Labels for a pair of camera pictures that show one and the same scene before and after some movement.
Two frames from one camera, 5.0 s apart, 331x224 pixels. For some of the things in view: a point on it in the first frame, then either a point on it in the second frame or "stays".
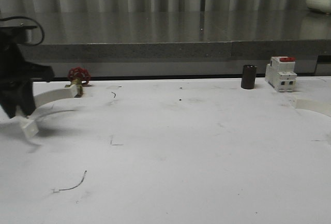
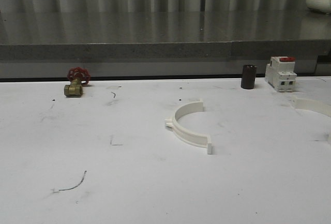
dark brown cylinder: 248,76 stays
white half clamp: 30,127 → 184,134
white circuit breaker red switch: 281,73 stays
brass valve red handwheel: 78,75 stays
